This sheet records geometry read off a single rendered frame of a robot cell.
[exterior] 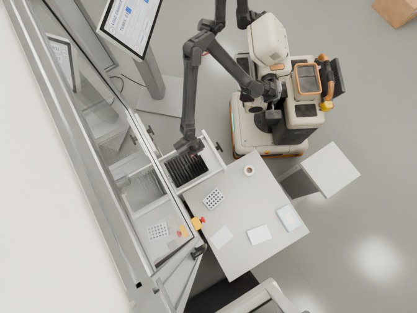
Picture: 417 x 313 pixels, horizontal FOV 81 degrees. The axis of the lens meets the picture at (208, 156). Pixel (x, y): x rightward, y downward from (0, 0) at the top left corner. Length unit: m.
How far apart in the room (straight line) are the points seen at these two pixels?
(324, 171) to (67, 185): 1.57
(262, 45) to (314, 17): 2.23
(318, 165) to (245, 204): 0.56
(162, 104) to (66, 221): 2.28
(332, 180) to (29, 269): 1.64
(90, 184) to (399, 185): 2.81
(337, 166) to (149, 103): 1.85
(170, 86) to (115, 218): 2.42
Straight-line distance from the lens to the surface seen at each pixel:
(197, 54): 1.06
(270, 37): 1.31
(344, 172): 1.84
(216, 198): 1.57
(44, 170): 0.49
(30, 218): 0.49
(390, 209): 2.88
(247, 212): 1.61
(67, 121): 0.48
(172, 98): 2.67
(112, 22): 1.77
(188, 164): 1.51
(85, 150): 0.44
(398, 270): 2.89
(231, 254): 1.61
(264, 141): 2.24
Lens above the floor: 2.36
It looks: 75 degrees down
